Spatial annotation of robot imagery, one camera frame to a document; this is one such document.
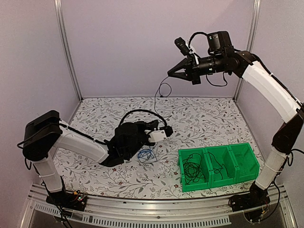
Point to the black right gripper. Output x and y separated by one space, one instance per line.
186 63

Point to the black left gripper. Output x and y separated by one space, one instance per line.
139 127

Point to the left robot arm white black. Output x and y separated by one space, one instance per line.
48 131

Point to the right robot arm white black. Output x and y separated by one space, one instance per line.
223 57

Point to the floral patterned table mat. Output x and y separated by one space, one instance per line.
196 122

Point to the green bin left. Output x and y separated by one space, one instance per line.
194 169

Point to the green bin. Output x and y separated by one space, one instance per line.
222 165
194 169
248 166

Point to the green bin middle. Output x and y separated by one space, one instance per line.
222 165

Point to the green bin right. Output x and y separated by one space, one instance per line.
248 166

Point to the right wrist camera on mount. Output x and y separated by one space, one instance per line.
186 49

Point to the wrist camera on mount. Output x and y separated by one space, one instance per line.
156 133
186 49

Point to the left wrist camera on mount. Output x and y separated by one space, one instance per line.
156 133

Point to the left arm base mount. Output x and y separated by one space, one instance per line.
75 200

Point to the front aluminium rail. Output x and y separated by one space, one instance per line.
202 209

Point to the left aluminium frame post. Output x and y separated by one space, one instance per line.
66 48

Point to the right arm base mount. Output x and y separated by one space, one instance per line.
255 207

